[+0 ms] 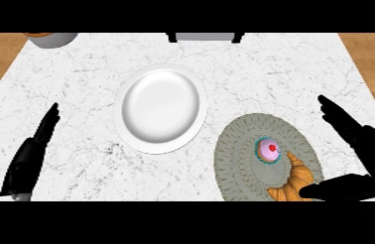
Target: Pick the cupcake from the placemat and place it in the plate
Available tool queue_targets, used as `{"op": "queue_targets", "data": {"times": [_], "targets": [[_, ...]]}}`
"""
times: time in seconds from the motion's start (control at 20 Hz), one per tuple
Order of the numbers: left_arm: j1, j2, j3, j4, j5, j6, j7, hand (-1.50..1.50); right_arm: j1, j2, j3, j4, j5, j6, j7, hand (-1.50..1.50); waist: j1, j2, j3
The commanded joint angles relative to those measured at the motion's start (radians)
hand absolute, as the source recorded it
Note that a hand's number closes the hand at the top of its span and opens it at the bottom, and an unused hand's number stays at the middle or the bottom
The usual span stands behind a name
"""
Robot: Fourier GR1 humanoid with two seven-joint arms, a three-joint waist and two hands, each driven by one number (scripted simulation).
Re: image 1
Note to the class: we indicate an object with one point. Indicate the grey pot with orange rim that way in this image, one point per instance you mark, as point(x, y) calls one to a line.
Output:
point(50, 39)

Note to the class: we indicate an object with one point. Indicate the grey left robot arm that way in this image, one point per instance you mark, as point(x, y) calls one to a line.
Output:
point(22, 197)

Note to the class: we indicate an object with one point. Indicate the grey round woven placemat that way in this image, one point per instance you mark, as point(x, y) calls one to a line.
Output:
point(243, 162)

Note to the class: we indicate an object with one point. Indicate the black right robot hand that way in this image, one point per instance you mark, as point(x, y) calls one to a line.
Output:
point(351, 185)

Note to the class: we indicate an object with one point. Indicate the white oval plate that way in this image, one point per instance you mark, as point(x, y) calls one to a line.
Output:
point(159, 108)

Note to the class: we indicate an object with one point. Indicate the golden brown croissant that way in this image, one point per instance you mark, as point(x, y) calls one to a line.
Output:
point(293, 185)

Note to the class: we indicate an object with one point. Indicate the pink cupcake with cherry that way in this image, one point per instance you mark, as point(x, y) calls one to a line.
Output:
point(268, 150)

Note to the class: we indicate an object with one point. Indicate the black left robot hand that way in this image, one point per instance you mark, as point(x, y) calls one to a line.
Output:
point(29, 155)

